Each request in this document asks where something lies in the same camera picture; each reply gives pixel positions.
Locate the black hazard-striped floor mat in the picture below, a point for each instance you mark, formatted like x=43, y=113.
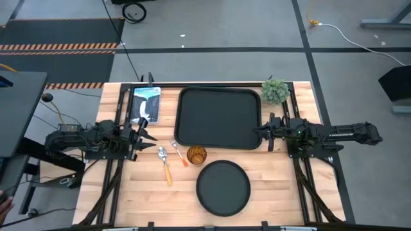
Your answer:
x=57, y=61

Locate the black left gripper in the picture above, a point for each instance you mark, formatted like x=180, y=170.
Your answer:
x=133, y=141

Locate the person's hand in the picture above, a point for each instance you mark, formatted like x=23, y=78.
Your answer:
x=4, y=210

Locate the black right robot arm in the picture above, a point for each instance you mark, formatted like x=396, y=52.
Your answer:
x=340, y=133

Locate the black rectangular tray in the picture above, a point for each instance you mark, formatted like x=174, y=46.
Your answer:
x=218, y=117

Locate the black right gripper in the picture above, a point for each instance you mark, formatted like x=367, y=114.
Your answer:
x=276, y=133

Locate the black power supply box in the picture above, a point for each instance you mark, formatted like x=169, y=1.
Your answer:
x=68, y=128

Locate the small green artificial plant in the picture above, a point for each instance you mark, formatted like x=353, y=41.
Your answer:
x=275, y=91

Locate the dark grey desk top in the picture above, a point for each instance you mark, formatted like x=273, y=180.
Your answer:
x=19, y=112

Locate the blue and white packet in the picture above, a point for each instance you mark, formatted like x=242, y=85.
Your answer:
x=146, y=104

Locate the amber glass cup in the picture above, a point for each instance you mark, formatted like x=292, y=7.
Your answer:
x=196, y=155

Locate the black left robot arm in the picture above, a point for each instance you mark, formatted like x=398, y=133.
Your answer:
x=74, y=139

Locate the grey metal table foot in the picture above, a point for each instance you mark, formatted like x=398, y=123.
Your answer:
x=385, y=22

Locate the black round plate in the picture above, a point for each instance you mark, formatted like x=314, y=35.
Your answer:
x=223, y=187

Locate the black round knob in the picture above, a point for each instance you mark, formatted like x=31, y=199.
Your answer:
x=47, y=97

